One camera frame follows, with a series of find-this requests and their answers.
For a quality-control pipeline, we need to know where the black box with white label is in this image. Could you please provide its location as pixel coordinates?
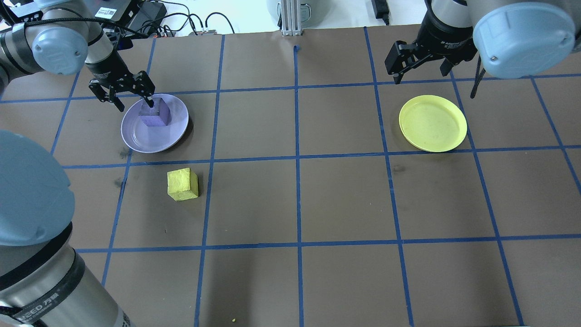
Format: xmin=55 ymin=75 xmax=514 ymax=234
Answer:
xmin=93 ymin=0 xmax=139 ymax=24

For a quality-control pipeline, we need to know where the yellow block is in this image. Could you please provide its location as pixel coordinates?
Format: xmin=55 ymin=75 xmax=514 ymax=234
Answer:
xmin=167 ymin=168 xmax=199 ymax=202

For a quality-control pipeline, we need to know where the black power brick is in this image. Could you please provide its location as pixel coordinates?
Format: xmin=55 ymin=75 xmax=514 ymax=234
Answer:
xmin=136 ymin=2 xmax=167 ymax=29

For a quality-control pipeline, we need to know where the purple block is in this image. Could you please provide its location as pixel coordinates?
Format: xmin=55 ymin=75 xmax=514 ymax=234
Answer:
xmin=139 ymin=96 xmax=172 ymax=127

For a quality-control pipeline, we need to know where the yellow round plate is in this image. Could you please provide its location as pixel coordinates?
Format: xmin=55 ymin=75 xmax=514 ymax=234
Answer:
xmin=399 ymin=94 xmax=468 ymax=153

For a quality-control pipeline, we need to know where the black looped cable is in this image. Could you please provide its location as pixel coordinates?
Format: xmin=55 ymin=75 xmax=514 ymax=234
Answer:
xmin=204 ymin=12 xmax=236 ymax=35
xmin=154 ymin=0 xmax=203 ymax=36

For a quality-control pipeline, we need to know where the black power adapter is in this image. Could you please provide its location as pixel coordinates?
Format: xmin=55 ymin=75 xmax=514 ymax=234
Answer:
xmin=371 ymin=0 xmax=391 ymax=26

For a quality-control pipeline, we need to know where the purple round plate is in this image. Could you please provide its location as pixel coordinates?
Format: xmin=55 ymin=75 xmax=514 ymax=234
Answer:
xmin=121 ymin=94 xmax=189 ymax=154

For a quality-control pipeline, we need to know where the aluminium frame post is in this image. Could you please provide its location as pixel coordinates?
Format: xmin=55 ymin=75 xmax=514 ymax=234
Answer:
xmin=281 ymin=0 xmax=304 ymax=36

